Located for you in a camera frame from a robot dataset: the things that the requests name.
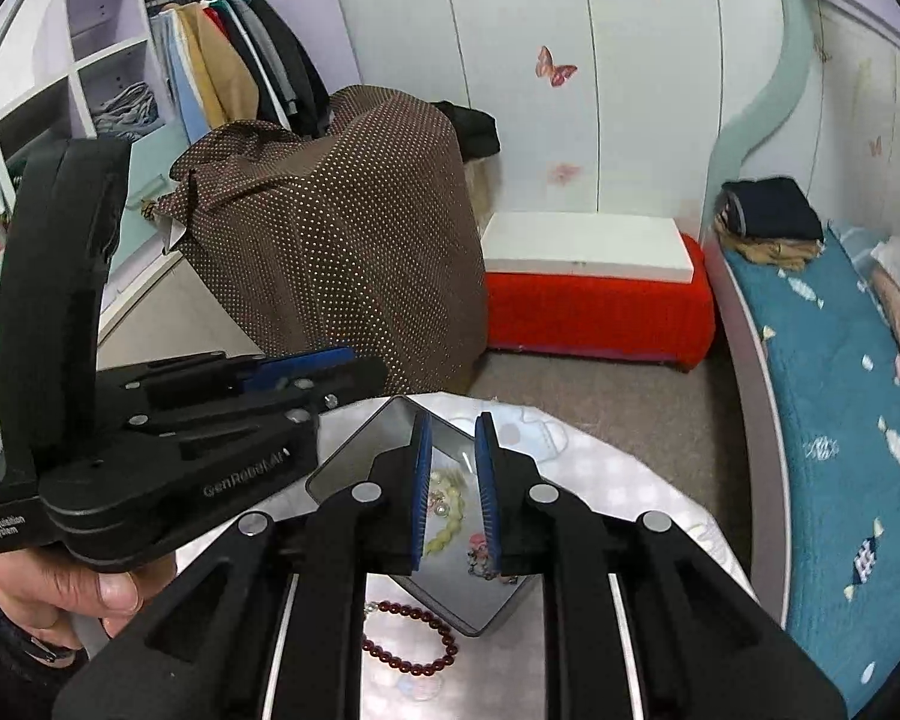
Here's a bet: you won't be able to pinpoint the red bench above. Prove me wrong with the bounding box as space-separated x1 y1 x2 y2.
486 236 717 371

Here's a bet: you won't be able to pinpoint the white board on bench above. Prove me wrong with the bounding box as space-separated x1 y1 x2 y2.
481 211 694 284

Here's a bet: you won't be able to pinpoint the hanging clothes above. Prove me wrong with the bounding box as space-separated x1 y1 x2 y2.
149 0 331 143

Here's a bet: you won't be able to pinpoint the faded pink butterfly sticker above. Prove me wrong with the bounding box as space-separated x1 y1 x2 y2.
546 163 583 187

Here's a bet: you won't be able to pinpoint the blue patterned mattress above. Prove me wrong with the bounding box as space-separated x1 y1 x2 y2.
707 238 900 717

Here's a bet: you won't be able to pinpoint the pale green jade pendant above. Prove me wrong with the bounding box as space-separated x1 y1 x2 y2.
424 470 468 557

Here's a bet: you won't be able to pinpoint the brown polka dot cloth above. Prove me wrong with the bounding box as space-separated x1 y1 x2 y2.
152 85 487 394

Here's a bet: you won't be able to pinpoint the person's left hand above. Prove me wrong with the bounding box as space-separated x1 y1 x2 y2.
0 550 176 649

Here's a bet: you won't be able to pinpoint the teal bed frame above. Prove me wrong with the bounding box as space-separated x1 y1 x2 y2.
700 0 900 242

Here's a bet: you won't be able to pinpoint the white wardrobe doors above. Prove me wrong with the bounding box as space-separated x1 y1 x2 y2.
340 0 782 232

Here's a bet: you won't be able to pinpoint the purple shelf unit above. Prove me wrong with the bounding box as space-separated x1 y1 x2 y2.
0 0 262 242

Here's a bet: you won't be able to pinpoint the dark red bead bracelet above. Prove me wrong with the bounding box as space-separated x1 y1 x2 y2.
359 598 461 678

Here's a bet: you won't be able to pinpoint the black garment behind cloth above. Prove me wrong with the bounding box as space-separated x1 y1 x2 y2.
434 101 500 163

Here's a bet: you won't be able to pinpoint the grey metal jewelry box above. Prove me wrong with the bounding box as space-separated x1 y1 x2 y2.
305 394 543 639

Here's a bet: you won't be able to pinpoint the small pink charm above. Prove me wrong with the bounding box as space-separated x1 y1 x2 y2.
466 533 518 585

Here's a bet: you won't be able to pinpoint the folded dark clothes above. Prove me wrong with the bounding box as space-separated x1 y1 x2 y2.
713 176 824 271

